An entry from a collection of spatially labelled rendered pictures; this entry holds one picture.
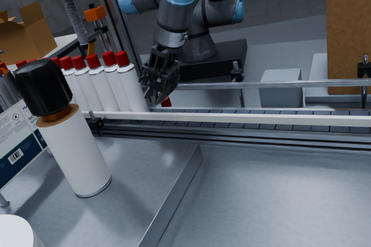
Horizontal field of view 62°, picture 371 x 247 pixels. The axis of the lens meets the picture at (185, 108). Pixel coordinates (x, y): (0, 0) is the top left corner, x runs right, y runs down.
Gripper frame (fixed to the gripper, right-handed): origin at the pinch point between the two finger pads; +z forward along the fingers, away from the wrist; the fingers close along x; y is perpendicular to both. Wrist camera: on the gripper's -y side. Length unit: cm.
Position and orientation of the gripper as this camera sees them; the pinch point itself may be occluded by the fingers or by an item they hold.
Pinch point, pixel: (157, 99)
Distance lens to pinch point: 88.5
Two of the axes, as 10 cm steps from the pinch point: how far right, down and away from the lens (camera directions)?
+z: -2.4, 7.3, 6.4
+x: 8.9, 4.3, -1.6
